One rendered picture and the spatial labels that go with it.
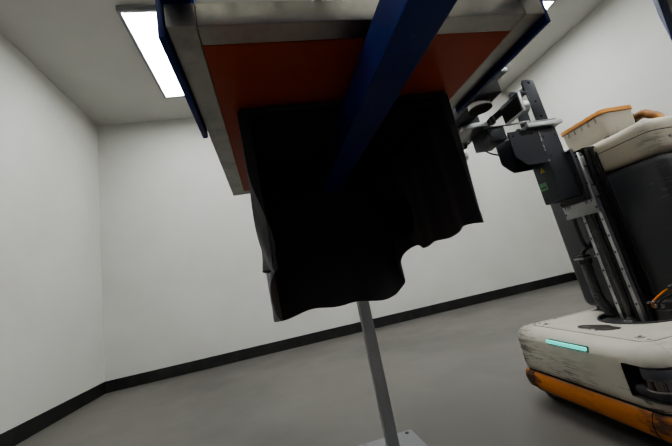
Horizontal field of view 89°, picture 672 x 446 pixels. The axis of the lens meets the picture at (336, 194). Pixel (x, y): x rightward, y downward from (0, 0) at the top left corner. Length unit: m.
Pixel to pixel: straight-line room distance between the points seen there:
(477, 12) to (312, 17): 0.26
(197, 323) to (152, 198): 1.55
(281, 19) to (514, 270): 4.99
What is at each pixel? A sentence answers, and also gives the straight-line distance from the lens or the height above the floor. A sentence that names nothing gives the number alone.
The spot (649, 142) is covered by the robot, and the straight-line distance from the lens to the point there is 1.51.
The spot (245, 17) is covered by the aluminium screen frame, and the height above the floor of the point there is 0.96.
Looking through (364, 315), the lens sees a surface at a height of 0.46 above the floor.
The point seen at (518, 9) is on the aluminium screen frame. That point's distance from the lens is 0.70.
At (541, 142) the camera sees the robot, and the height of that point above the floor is 0.95.
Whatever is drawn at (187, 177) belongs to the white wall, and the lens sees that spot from 4.62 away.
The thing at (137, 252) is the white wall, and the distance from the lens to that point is 4.55.
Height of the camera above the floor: 0.60
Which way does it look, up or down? 14 degrees up
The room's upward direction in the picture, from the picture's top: 12 degrees counter-clockwise
